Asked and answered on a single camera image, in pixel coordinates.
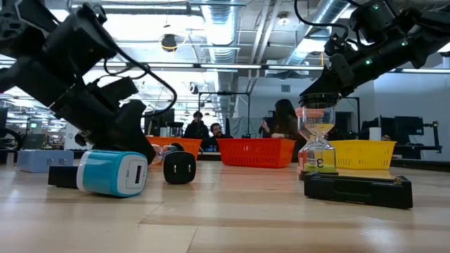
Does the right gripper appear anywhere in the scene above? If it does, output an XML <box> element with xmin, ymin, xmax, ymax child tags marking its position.
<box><xmin>300</xmin><ymin>47</ymin><xmax>394</xmax><ymax>103</ymax></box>

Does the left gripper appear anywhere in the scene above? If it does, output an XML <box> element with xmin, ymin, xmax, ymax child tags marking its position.
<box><xmin>0</xmin><ymin>56</ymin><xmax>158</xmax><ymax>165</ymax></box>

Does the teal and white charger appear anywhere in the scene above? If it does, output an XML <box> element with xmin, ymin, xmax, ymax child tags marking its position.
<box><xmin>76</xmin><ymin>149</ymin><xmax>149</xmax><ymax>198</ymax></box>

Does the black stapler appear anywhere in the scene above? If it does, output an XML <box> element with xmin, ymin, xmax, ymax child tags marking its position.
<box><xmin>48</xmin><ymin>165</ymin><xmax>80</xmax><ymax>190</ymax></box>
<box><xmin>304</xmin><ymin>171</ymin><xmax>414</xmax><ymax>210</ymax></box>

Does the black cube charger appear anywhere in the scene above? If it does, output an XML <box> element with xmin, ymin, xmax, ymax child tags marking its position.
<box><xmin>162</xmin><ymin>151</ymin><xmax>198</xmax><ymax>186</ymax></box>

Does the yellow sand hourglass number three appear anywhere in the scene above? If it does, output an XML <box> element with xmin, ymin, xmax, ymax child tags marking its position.
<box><xmin>298</xmin><ymin>93</ymin><xmax>340</xmax><ymax>176</ymax></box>

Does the light blue cube charger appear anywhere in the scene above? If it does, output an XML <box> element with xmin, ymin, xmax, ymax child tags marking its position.
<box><xmin>16</xmin><ymin>149</ymin><xmax>75</xmax><ymax>174</ymax></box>

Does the black monitor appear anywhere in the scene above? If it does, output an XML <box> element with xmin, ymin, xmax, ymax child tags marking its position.
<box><xmin>379</xmin><ymin>115</ymin><xmax>425</xmax><ymax>145</ymax></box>
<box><xmin>143</xmin><ymin>108</ymin><xmax>176</xmax><ymax>137</ymax></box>

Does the person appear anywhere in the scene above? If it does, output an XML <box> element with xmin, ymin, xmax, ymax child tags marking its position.
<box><xmin>182</xmin><ymin>110</ymin><xmax>211</xmax><ymax>140</ymax></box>
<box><xmin>259</xmin><ymin>98</ymin><xmax>307</xmax><ymax>162</ymax></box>
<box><xmin>202</xmin><ymin>122</ymin><xmax>233</xmax><ymax>153</ymax></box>

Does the orange plastic basket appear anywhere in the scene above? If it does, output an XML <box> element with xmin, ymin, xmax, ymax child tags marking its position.
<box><xmin>146</xmin><ymin>136</ymin><xmax>204</xmax><ymax>162</ymax></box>

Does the yellow plastic basket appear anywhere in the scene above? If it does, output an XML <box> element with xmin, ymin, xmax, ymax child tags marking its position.
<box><xmin>328</xmin><ymin>139</ymin><xmax>397</xmax><ymax>170</ymax></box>

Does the grey fabric sheet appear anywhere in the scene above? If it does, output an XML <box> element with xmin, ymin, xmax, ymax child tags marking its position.
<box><xmin>230</xmin><ymin>116</ymin><xmax>264</xmax><ymax>138</ymax></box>

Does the long ceiling light bar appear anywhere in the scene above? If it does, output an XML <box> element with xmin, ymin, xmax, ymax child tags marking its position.
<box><xmin>94</xmin><ymin>59</ymin><xmax>450</xmax><ymax>74</ymax></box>

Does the red plastic basket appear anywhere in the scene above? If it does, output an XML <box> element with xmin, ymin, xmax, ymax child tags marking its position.
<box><xmin>217</xmin><ymin>138</ymin><xmax>297</xmax><ymax>169</ymax></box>

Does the black ceiling device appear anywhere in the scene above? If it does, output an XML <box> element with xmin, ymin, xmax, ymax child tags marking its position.
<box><xmin>160</xmin><ymin>33</ymin><xmax>179</xmax><ymax>53</ymax></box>

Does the black frame stand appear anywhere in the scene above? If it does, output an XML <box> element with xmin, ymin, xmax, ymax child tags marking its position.
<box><xmin>346</xmin><ymin>96</ymin><xmax>362</xmax><ymax>141</ymax></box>
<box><xmin>198</xmin><ymin>91</ymin><xmax>251</xmax><ymax>138</ymax></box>

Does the slanted silver ventilation duct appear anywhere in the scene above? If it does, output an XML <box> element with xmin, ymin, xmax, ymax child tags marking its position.
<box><xmin>281</xmin><ymin>0</ymin><xmax>352</xmax><ymax>66</ymax></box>

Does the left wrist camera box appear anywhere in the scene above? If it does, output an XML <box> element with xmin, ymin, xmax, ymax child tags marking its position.
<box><xmin>44</xmin><ymin>4</ymin><xmax>119</xmax><ymax>77</ymax></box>

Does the wide silver ventilation duct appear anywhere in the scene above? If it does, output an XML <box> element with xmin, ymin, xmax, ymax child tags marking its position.
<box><xmin>200</xmin><ymin>0</ymin><xmax>243</xmax><ymax>120</ymax></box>

